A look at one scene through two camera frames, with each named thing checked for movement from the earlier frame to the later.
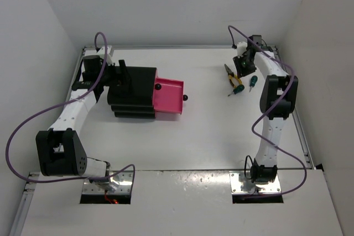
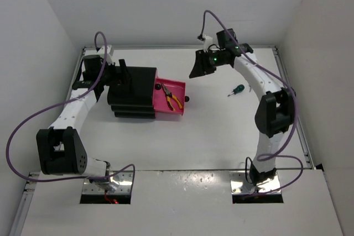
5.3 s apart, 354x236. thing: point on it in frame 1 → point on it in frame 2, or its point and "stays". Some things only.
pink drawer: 168,95 stays
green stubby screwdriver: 238,89 stays
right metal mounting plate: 240,184 stays
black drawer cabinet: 132,95 stays
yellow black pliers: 232,75 → 168,95
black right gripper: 241,72 → 201,67
